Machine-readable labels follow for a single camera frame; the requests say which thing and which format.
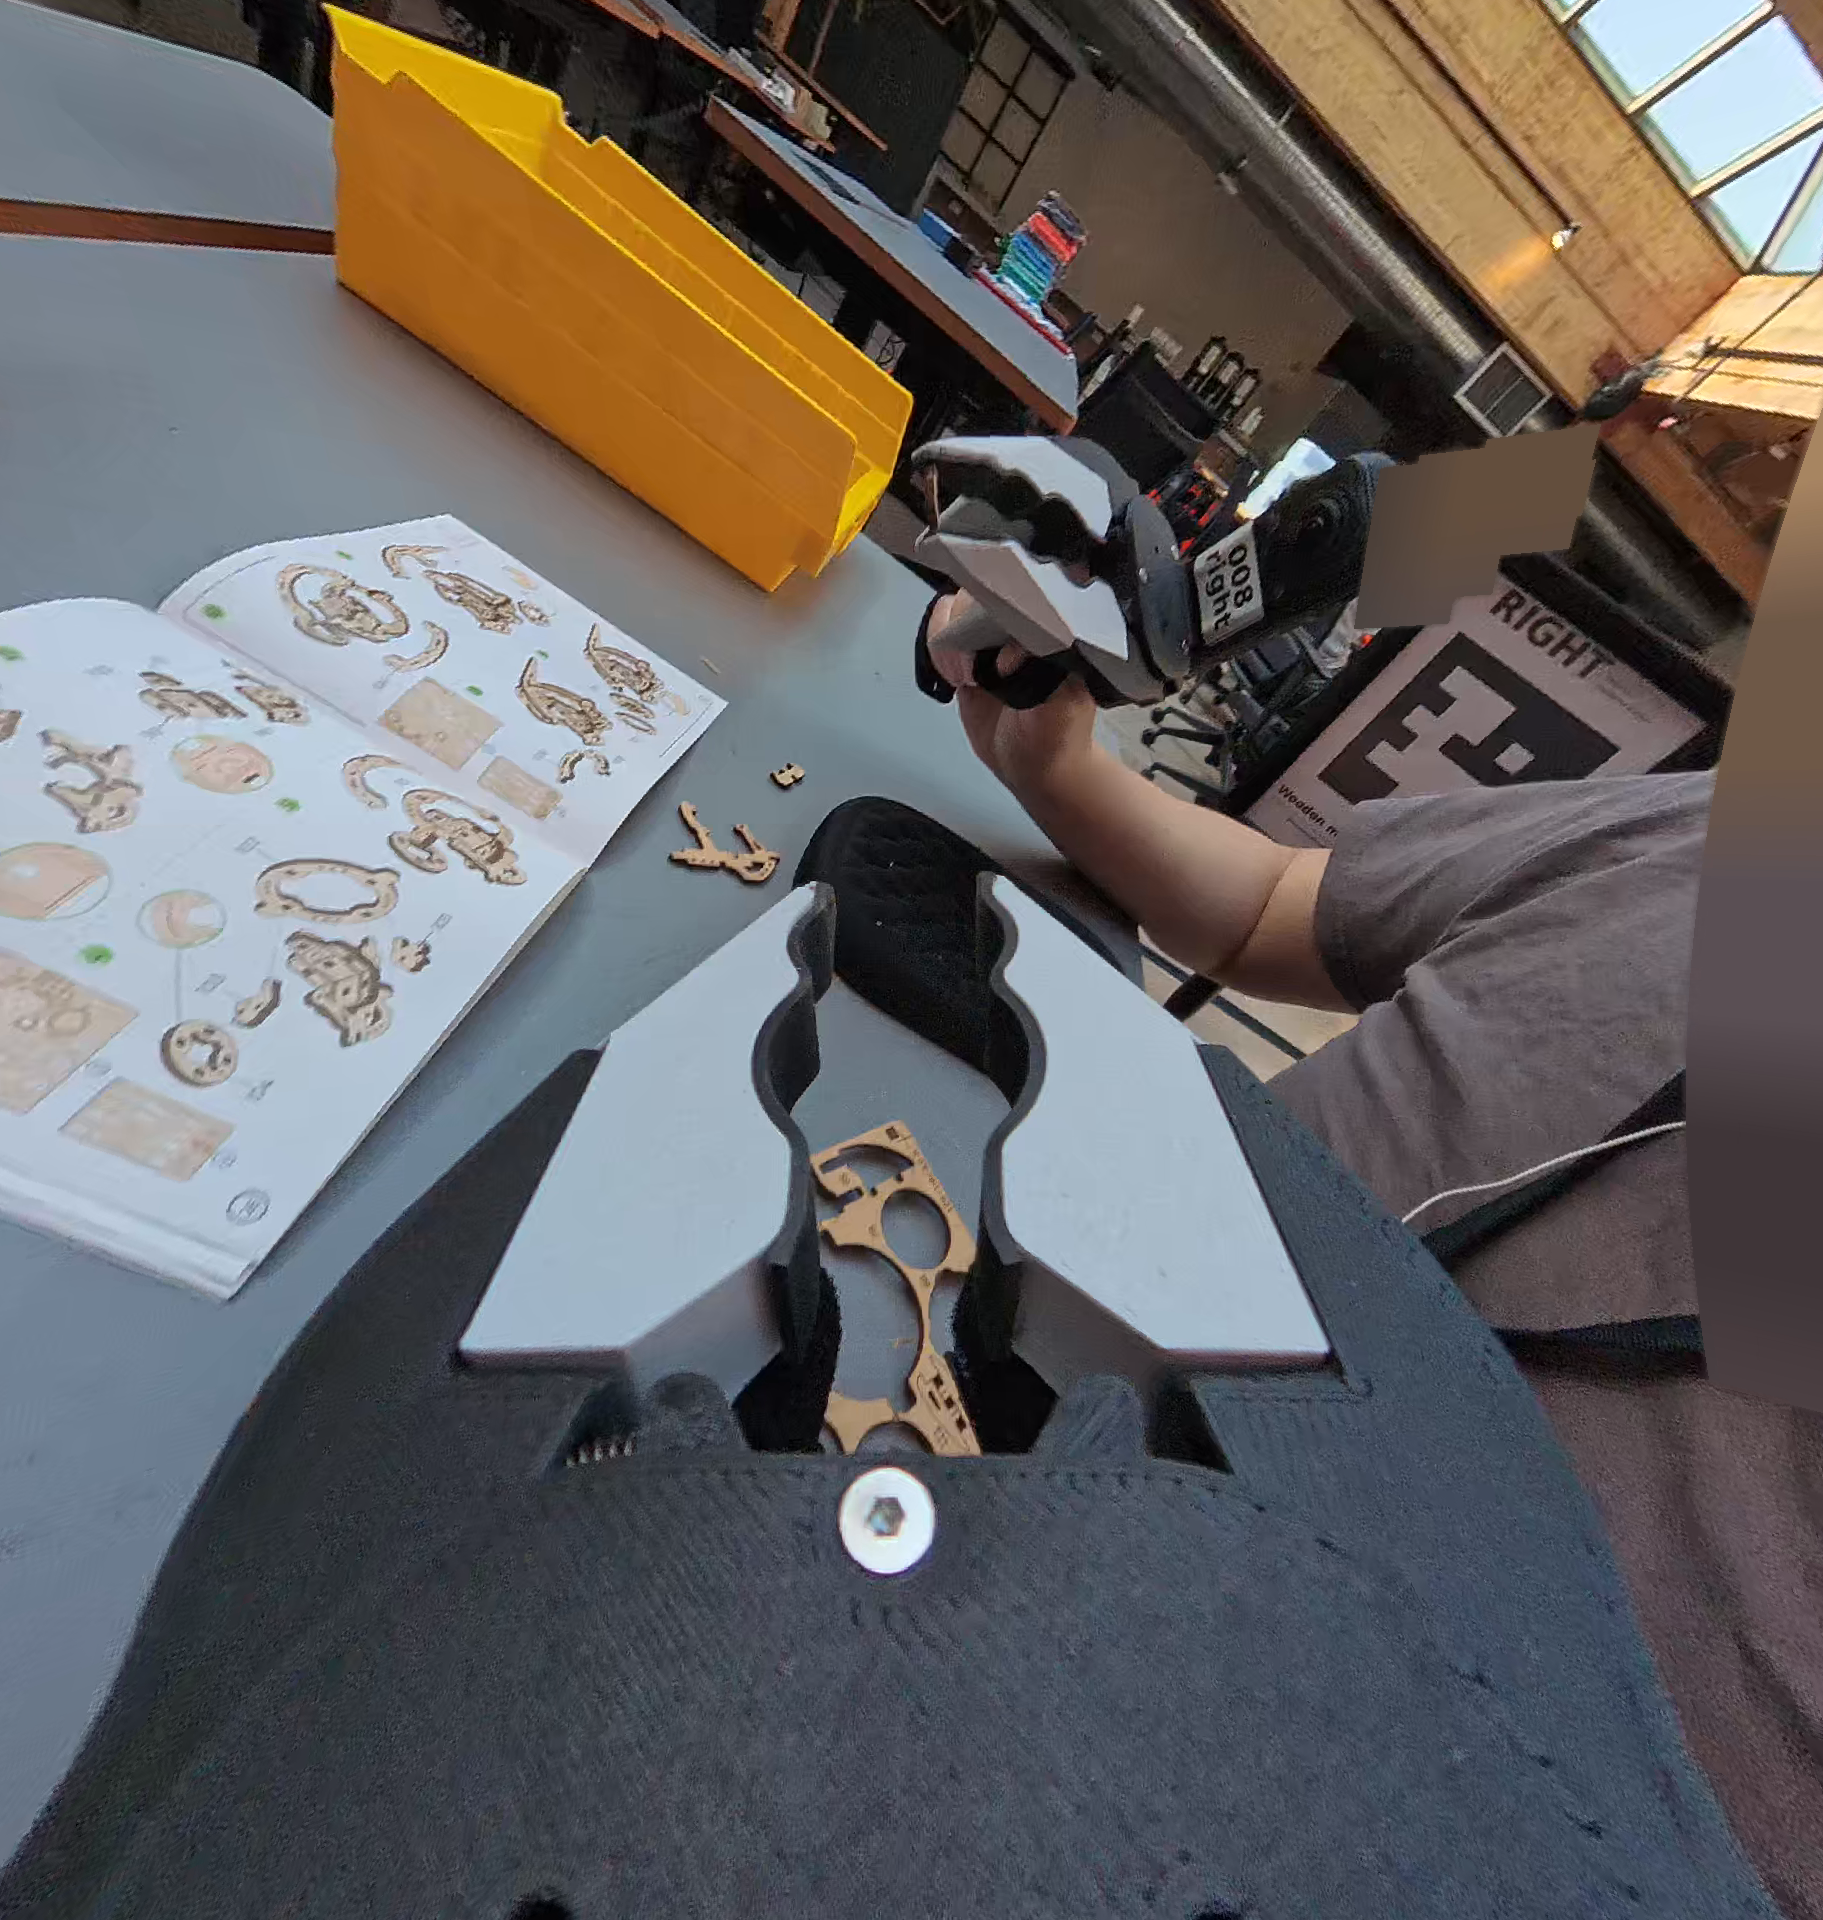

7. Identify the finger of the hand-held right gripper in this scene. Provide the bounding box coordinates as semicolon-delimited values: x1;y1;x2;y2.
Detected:
914;531;1141;707
908;434;1118;568

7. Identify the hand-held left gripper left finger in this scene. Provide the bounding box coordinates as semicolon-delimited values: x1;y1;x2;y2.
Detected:
455;883;842;1448

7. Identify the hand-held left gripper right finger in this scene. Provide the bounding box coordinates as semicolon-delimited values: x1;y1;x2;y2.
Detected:
950;872;1336;1448

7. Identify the laser-cut wooden parts sheet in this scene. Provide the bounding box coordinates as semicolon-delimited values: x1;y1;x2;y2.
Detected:
805;1117;991;1460

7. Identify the person's right forearm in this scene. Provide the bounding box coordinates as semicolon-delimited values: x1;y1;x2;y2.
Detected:
960;696;1348;1015

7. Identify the branched wooden model part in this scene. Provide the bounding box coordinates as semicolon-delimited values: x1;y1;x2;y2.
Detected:
667;800;785;889

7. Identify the person's right hand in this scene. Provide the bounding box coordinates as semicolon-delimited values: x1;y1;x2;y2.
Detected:
924;607;1103;784

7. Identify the stack of coloured trays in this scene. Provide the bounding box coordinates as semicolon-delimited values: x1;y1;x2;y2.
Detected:
995;190;1096;314

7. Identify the grey background workbench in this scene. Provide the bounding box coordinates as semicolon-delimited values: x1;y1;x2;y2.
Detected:
701;93;1081;438

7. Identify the framed black white marker sign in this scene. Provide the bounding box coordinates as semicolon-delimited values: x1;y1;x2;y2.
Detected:
1240;583;1716;854

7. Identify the black padded wrist rest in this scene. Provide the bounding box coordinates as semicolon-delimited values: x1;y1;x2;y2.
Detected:
791;795;1149;1059

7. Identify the white instruction booklet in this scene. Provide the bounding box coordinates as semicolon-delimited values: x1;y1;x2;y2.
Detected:
0;512;732;1304

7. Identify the yellow plastic bin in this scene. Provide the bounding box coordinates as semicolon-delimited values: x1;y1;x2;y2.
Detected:
321;3;916;595

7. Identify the white wall vent unit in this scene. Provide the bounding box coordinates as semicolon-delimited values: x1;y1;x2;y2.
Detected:
1451;344;1558;439

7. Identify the white cord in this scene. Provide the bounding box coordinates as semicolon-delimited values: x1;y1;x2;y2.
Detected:
1395;1117;1693;1230

